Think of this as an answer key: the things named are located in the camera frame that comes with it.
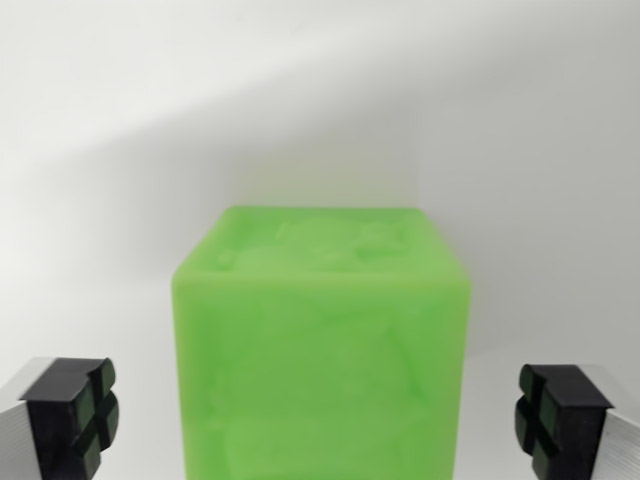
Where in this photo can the green cube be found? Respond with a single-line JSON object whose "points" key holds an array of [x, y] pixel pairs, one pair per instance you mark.
{"points": [[320, 360]]}

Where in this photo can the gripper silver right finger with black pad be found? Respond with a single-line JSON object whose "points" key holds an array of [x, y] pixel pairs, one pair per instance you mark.
{"points": [[575, 425]]}

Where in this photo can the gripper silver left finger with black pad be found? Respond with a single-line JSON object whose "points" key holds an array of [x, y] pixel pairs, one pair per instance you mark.
{"points": [[55, 425]]}

